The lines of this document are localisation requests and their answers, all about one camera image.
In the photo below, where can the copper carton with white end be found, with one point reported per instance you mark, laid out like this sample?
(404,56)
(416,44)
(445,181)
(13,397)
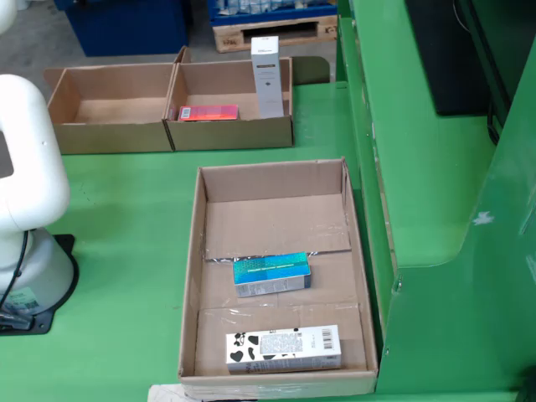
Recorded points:
(209,113)

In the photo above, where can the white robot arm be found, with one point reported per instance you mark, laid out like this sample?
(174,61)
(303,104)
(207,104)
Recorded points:
(29,167)

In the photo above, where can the brown cardboard box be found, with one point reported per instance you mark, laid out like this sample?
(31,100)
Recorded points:
(230,134)
(121,134)

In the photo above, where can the shallow cardboard tray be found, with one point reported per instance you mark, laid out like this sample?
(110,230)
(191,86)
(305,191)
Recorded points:
(276,314)

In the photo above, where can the teal holographic carton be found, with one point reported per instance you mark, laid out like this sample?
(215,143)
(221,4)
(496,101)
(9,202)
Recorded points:
(272,272)

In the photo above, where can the tall white carton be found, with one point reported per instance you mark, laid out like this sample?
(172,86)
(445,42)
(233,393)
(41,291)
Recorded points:
(268,75)

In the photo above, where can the white cow print carton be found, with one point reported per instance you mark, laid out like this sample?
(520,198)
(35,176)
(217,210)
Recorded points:
(285,347)

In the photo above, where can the green metal cabinet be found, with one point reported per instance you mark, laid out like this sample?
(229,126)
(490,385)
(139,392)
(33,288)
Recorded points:
(419,188)

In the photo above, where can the wooden pallet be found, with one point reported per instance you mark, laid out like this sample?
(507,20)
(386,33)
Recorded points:
(268,39)

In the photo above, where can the blue cage with white plastic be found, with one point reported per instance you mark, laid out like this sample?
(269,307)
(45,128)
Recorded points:
(272,10)

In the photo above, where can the white paper sheet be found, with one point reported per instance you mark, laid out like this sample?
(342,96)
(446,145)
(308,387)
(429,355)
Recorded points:
(167,393)

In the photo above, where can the blue plastic bin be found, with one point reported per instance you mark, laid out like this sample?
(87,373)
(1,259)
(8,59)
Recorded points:
(125,25)

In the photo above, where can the black flat panel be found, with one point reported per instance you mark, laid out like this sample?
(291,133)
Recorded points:
(452,54)

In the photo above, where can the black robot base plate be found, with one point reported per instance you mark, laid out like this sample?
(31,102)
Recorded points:
(65,247)

